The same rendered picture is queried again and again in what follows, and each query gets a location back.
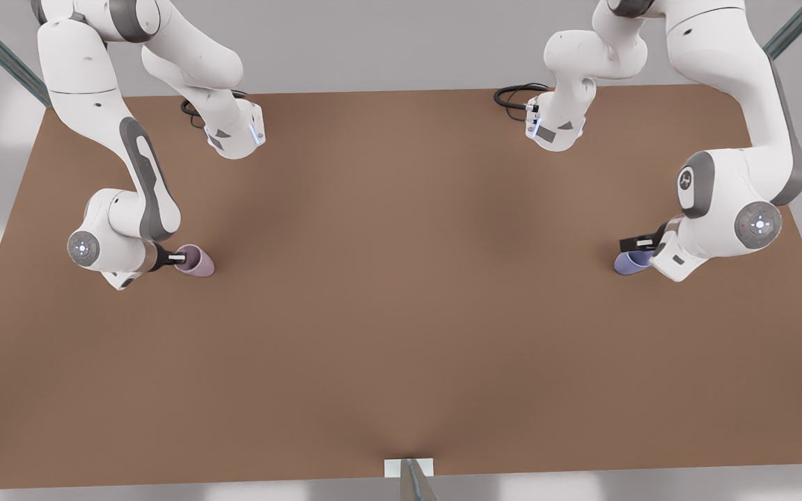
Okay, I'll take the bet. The pink cup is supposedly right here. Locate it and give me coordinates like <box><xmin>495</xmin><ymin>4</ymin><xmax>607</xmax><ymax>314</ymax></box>
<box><xmin>174</xmin><ymin>244</ymin><xmax>215</xmax><ymax>278</ymax></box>

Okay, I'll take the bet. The purple cup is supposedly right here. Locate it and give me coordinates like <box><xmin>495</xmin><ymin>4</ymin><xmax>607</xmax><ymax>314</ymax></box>
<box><xmin>613</xmin><ymin>250</ymin><xmax>655</xmax><ymax>276</ymax></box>

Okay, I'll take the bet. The black cable loop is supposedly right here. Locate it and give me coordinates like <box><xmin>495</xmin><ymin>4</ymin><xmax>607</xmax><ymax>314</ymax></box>
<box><xmin>180</xmin><ymin>89</ymin><xmax>249</xmax><ymax>129</ymax></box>
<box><xmin>493</xmin><ymin>83</ymin><xmax>552</xmax><ymax>123</ymax></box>

